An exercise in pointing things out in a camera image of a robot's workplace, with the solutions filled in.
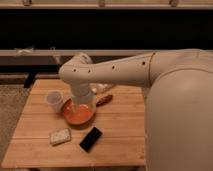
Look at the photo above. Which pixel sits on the brown oblong food item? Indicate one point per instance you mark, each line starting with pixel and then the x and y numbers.
pixel 104 100

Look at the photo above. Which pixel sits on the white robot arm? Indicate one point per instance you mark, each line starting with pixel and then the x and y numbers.
pixel 178 108

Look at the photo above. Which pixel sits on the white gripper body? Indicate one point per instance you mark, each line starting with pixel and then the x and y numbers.
pixel 82 94

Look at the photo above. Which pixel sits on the white speckled sponge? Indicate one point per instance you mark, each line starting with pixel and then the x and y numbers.
pixel 60 136

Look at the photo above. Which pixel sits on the wooden table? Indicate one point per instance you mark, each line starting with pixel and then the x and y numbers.
pixel 121 123

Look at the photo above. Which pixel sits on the white crumpled object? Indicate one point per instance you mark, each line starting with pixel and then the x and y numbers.
pixel 101 88

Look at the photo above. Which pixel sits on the orange bowl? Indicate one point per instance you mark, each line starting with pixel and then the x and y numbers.
pixel 77 115

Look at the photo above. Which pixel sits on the white ceramic cup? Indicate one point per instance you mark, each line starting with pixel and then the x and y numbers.
pixel 55 100

